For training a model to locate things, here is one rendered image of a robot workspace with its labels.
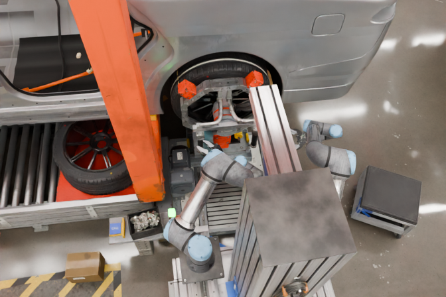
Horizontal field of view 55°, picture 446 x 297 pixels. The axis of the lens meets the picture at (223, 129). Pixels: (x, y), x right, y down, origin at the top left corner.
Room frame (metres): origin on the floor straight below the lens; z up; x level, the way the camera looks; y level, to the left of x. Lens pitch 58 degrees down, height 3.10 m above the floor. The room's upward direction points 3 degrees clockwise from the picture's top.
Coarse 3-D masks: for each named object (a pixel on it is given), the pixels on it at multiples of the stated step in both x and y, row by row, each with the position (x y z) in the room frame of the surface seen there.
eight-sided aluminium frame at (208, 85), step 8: (208, 80) 1.60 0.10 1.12; (216, 80) 1.60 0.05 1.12; (224, 80) 1.60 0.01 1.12; (232, 80) 1.61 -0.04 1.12; (240, 80) 1.61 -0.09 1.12; (200, 88) 1.57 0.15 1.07; (208, 88) 1.54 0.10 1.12; (216, 88) 1.55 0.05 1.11; (224, 88) 1.56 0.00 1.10; (232, 88) 1.56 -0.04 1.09; (240, 88) 1.57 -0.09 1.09; (248, 88) 1.58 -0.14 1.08; (200, 96) 1.53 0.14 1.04; (184, 104) 1.51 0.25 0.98; (184, 112) 1.51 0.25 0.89; (184, 120) 1.51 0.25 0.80; (192, 120) 1.57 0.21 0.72; (240, 128) 1.58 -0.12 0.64
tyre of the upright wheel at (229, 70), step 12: (192, 60) 1.74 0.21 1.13; (204, 60) 1.72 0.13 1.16; (228, 60) 1.71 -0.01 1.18; (252, 60) 1.77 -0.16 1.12; (180, 72) 1.70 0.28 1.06; (192, 72) 1.65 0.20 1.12; (204, 72) 1.63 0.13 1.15; (216, 72) 1.63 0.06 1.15; (228, 72) 1.64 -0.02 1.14; (240, 72) 1.66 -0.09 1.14; (264, 72) 1.75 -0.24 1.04; (264, 84) 1.68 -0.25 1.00; (180, 96) 1.59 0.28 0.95; (180, 108) 1.59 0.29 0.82
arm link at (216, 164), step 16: (208, 160) 0.97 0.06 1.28; (224, 160) 0.97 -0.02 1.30; (208, 176) 0.90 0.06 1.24; (224, 176) 0.90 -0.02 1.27; (192, 192) 0.86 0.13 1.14; (208, 192) 0.85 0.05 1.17; (192, 208) 0.79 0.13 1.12; (176, 224) 0.72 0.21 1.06; (192, 224) 0.73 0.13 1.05; (176, 240) 0.65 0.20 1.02
